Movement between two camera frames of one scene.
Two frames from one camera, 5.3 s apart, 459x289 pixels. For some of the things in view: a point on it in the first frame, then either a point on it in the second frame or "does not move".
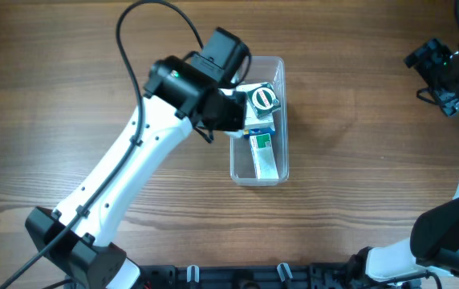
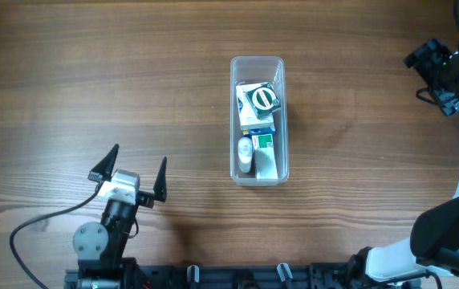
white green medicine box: (264, 157) does not move
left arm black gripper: (234, 116) -> (144, 197)
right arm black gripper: (420, 56) does not move
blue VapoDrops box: (251, 132) does not move
